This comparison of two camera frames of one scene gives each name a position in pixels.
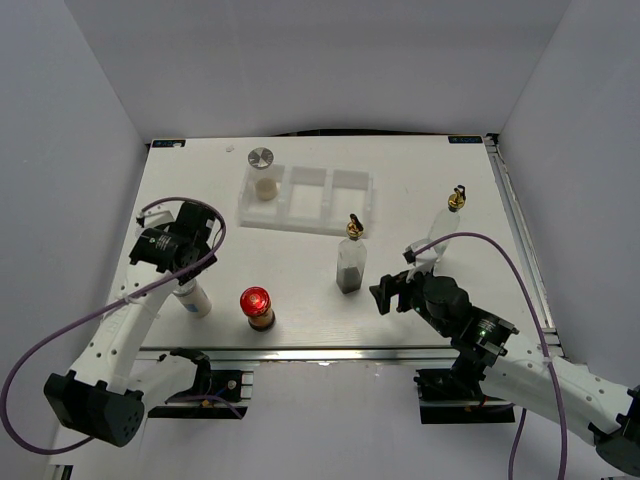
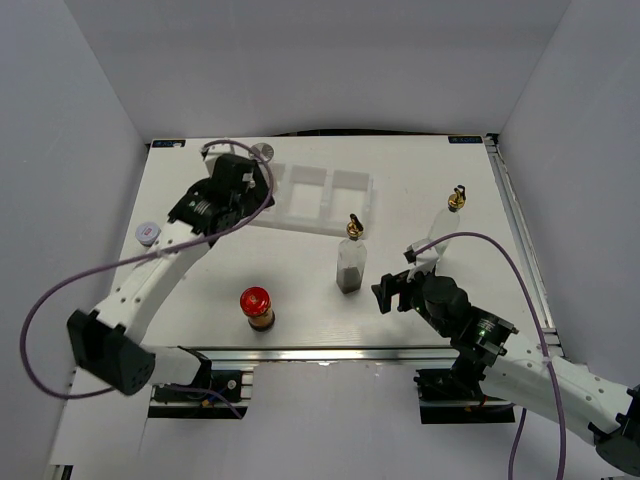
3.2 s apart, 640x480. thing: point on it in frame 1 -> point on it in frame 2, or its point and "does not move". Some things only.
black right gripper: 382,297 does not move
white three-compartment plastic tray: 309,198 does not move
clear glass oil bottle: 448,223 does not move
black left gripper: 186,277 -> 255,194
